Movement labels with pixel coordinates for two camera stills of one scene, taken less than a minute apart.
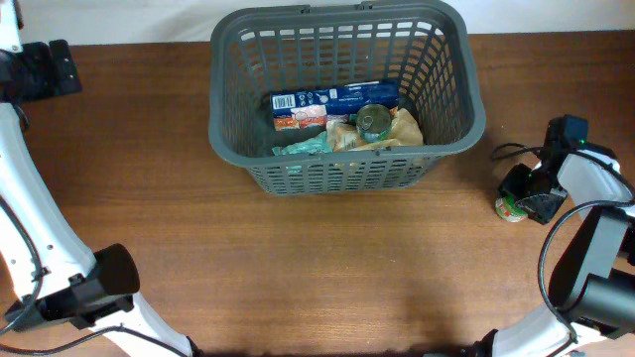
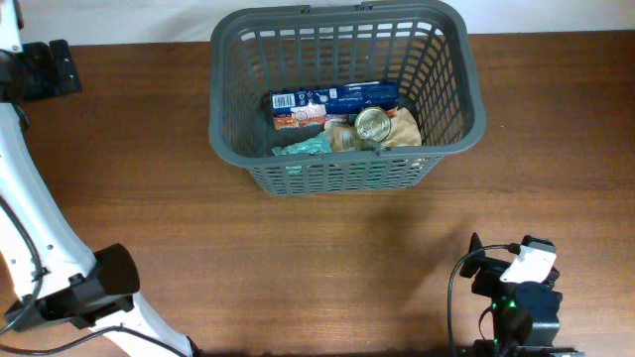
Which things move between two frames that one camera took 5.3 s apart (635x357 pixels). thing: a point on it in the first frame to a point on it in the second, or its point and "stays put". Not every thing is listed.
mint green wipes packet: (315, 144) stays put
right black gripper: (538, 212) to (472, 265)
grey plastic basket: (431, 50) stays put
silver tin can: (373, 123) stays put
